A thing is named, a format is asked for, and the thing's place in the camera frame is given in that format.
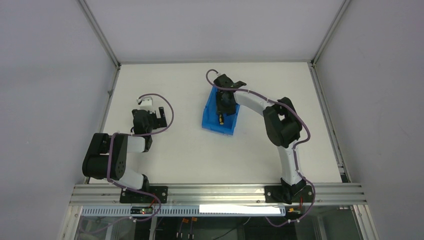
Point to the slotted grey cable duct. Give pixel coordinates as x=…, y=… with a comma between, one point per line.
x=203, y=210

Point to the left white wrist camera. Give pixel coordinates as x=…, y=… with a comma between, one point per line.
x=146, y=104

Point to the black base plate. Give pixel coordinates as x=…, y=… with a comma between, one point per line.
x=277, y=194
x=143, y=194

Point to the small green circuit board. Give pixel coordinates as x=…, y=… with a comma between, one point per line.
x=141, y=210

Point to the aluminium front rail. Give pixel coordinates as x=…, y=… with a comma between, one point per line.
x=326, y=194

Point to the blue plastic bin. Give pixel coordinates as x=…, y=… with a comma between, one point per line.
x=211, y=120

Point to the black yellow screwdriver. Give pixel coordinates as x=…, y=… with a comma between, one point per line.
x=221, y=119

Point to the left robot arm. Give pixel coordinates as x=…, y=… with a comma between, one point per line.
x=106, y=157

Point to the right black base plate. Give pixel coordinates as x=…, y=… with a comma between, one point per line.
x=277, y=194

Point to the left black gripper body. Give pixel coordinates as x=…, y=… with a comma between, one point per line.
x=159, y=119

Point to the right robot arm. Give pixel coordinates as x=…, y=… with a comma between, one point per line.
x=283, y=127

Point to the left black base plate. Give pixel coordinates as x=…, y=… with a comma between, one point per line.
x=143, y=194

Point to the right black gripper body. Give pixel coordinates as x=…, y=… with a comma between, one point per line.
x=224, y=108

